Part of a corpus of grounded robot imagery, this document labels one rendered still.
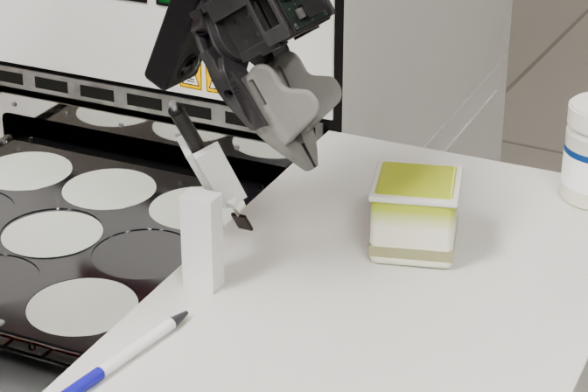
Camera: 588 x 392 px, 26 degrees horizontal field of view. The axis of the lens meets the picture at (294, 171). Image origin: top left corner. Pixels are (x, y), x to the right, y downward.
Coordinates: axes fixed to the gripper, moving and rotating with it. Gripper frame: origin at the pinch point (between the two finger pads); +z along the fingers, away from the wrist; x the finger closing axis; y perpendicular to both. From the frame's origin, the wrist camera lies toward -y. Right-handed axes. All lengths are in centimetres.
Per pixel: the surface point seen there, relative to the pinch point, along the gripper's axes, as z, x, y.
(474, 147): 17, 84, -33
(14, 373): 6.7, -4.9, -37.5
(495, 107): 14, 94, -32
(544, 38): 26, 337, -131
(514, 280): 17.9, 10.6, 6.1
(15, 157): -12, 19, -49
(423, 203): 8.5, 7.8, 3.4
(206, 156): -3.5, -4.3, -4.6
